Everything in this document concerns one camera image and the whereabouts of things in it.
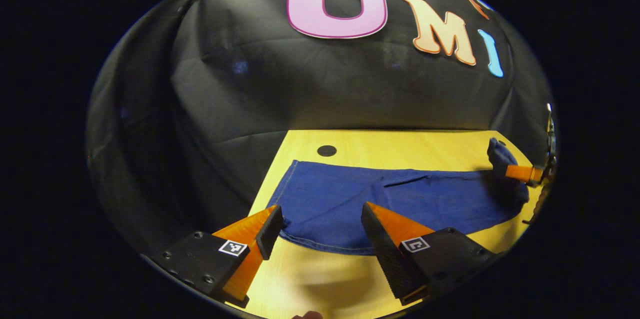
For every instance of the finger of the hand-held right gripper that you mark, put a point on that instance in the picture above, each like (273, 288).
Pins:
(522, 173)

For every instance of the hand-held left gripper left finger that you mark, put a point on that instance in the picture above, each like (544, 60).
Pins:
(270, 231)

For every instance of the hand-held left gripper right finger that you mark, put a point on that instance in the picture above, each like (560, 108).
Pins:
(380, 249)

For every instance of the blue denim jeans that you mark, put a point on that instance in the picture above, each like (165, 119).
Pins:
(330, 204)

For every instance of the black backdrop cloth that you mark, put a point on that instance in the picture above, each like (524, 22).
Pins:
(240, 89)

